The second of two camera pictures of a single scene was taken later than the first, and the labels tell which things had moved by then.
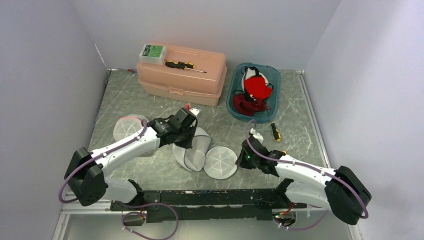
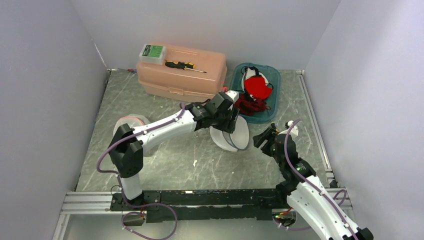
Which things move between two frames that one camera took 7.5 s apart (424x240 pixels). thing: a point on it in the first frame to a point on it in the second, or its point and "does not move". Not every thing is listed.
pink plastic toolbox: (171, 83) does not move
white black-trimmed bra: (249, 72) does not move
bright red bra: (256, 86) does not move
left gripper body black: (186, 136) to (226, 122)
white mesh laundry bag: (219, 162) to (237, 140)
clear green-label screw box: (153, 54) does not move
